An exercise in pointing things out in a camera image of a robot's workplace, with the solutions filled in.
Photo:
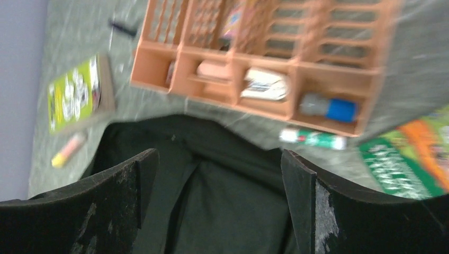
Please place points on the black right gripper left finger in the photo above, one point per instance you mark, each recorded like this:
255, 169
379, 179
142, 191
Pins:
101, 213

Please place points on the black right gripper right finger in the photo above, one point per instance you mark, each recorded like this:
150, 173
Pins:
331, 214

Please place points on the green treehouse paperback book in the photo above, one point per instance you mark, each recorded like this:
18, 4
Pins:
411, 161

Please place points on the black student backpack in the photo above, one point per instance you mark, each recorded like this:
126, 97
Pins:
214, 192

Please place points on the pink yellow highlighter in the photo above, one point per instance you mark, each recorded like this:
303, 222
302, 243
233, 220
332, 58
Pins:
68, 150

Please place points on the green white glue stick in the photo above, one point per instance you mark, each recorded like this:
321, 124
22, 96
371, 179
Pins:
313, 138

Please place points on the grey blue sharpener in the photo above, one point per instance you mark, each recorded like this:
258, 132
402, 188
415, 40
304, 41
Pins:
332, 108

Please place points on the white stapler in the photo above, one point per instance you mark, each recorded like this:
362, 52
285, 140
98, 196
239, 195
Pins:
265, 84

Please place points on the orange plastic desk organizer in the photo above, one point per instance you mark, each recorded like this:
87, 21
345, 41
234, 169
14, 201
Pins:
336, 49

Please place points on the pink eraser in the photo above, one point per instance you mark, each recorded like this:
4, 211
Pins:
213, 69

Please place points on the dark blue pen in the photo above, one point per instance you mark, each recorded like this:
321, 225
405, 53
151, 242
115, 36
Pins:
123, 28

